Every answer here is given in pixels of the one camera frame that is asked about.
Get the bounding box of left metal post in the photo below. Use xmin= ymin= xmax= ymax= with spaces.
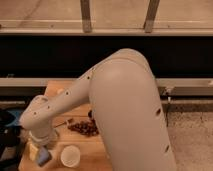
xmin=80 ymin=0 xmax=92 ymax=33

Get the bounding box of bunch of dark grapes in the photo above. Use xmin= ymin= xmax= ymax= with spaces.
xmin=68 ymin=121 xmax=99 ymax=137

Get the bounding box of orange handled black scoop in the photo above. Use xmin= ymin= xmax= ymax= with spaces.
xmin=88 ymin=110 xmax=93 ymax=120

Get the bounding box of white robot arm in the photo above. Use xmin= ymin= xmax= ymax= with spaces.
xmin=19 ymin=48 xmax=177 ymax=171

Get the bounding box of right metal post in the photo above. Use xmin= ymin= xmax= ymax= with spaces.
xmin=144 ymin=0 xmax=160 ymax=33

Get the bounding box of peach apple fruit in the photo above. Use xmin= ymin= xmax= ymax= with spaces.
xmin=57 ymin=88 xmax=64 ymax=94

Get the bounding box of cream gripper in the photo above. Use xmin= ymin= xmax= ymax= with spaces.
xmin=27 ymin=129 xmax=59 ymax=162

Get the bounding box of white paper cup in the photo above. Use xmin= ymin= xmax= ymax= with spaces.
xmin=60 ymin=145 xmax=80 ymax=168

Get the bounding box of blue sponge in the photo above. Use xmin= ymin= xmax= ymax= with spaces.
xmin=36 ymin=147 xmax=52 ymax=167

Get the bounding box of metal post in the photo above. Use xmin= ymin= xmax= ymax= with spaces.
xmin=80 ymin=0 xmax=92 ymax=33
xmin=144 ymin=0 xmax=160 ymax=33

